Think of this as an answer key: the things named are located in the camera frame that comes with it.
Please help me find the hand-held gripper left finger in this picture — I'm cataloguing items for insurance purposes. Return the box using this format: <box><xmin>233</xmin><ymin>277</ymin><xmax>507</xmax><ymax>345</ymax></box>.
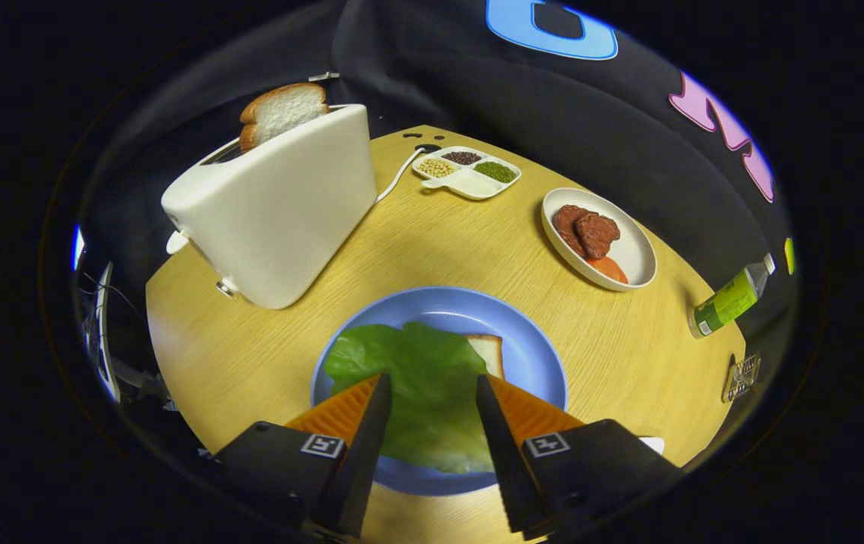
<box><xmin>209</xmin><ymin>372</ymin><xmax>393</xmax><ymax>541</ymax></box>

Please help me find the green label plastic bottle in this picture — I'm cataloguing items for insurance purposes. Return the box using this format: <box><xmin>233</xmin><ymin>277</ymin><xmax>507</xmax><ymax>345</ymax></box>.
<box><xmin>687</xmin><ymin>253</ymin><xmax>776</xmax><ymax>339</ymax></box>

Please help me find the white bread slice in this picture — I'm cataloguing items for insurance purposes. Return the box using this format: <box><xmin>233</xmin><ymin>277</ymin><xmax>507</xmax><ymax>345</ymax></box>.
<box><xmin>466</xmin><ymin>334</ymin><xmax>506</xmax><ymax>380</ymax></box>

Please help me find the red tomato slice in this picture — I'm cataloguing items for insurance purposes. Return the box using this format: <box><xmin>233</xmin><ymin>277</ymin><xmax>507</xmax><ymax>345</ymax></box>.
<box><xmin>587</xmin><ymin>257</ymin><xmax>629</xmax><ymax>285</ymax></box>

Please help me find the toasted bread slice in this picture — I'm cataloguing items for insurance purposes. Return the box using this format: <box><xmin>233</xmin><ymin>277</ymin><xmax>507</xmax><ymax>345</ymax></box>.
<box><xmin>239</xmin><ymin>82</ymin><xmax>329</xmax><ymax>152</ymax></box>

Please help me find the brown meat patty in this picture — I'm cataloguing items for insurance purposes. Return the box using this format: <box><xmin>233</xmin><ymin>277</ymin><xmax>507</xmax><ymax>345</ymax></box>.
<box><xmin>551</xmin><ymin>205</ymin><xmax>591</xmax><ymax>258</ymax></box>
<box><xmin>574</xmin><ymin>213</ymin><xmax>622</xmax><ymax>261</ymax></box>

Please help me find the round white plate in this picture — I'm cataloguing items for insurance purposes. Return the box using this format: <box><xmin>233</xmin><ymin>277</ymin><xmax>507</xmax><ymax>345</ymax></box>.
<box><xmin>541</xmin><ymin>187</ymin><xmax>658</xmax><ymax>292</ymax></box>

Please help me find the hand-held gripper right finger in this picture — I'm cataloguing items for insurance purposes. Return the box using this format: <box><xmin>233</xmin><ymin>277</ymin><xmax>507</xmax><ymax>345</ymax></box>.
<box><xmin>475</xmin><ymin>374</ymin><xmax>683</xmax><ymax>541</ymax></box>

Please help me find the white toaster cable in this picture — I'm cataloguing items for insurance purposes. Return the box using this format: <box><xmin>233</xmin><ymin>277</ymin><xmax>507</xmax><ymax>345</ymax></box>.
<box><xmin>375</xmin><ymin>147</ymin><xmax>429</xmax><ymax>205</ymax></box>

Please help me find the blue round plate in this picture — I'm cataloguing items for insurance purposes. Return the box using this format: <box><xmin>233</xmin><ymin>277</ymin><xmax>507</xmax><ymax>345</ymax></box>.
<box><xmin>310</xmin><ymin>286</ymin><xmax>569</xmax><ymax>497</ymax></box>

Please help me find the green lettuce leaf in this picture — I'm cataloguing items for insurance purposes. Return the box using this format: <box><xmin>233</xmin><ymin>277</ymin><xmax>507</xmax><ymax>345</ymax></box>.
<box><xmin>325</xmin><ymin>322</ymin><xmax>497</xmax><ymax>474</ymax></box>

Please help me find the white toaster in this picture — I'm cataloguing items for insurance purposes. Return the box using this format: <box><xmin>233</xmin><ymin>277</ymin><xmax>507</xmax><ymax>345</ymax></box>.
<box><xmin>161</xmin><ymin>104</ymin><xmax>378</xmax><ymax>311</ymax></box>

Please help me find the white divided dish with beans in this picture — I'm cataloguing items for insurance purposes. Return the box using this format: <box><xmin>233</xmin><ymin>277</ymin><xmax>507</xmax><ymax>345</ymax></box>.
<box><xmin>412</xmin><ymin>146</ymin><xmax>523</xmax><ymax>201</ymax></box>

